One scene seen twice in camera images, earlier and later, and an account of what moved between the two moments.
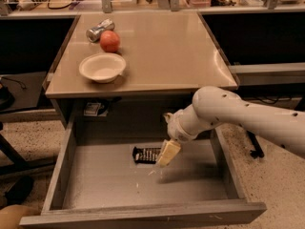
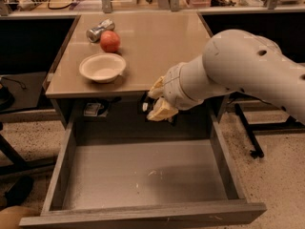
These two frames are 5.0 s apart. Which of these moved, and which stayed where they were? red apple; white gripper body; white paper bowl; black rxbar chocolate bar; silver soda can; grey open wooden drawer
Moved: white gripper body; black rxbar chocolate bar
Stayed: red apple; silver soda can; grey open wooden drawer; white paper bowl
